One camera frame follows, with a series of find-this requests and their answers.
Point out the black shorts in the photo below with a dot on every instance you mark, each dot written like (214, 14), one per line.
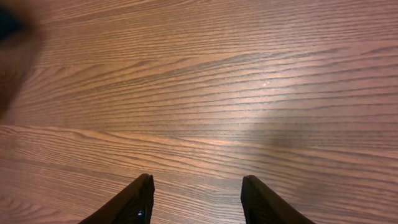
(10, 24)

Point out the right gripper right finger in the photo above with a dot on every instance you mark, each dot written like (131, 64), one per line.
(261, 205)

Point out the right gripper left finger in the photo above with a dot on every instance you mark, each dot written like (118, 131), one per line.
(133, 205)

